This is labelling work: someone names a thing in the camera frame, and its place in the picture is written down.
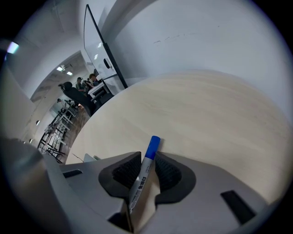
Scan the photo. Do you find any blue capped whiteboard marker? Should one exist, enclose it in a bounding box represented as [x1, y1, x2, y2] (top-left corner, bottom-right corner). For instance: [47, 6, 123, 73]
[128, 135, 161, 214]

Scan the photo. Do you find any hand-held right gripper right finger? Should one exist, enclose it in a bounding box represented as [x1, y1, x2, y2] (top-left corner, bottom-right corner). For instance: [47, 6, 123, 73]
[135, 151, 270, 234]

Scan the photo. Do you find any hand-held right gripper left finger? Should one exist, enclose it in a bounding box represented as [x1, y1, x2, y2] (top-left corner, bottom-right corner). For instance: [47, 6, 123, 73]
[60, 151, 142, 233]

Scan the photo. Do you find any light wooden desk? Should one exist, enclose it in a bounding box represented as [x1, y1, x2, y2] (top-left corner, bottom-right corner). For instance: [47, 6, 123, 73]
[65, 71, 292, 205]

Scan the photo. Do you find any black office chair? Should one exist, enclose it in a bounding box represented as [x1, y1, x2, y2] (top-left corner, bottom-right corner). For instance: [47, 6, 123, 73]
[58, 81, 97, 117]

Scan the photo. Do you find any white desk with drawer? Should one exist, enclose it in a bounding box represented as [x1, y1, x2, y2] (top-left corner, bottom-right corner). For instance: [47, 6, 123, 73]
[87, 82, 114, 102]

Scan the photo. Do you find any black framed whiteboard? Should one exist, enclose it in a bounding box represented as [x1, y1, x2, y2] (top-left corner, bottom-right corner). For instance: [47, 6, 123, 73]
[83, 4, 129, 90]

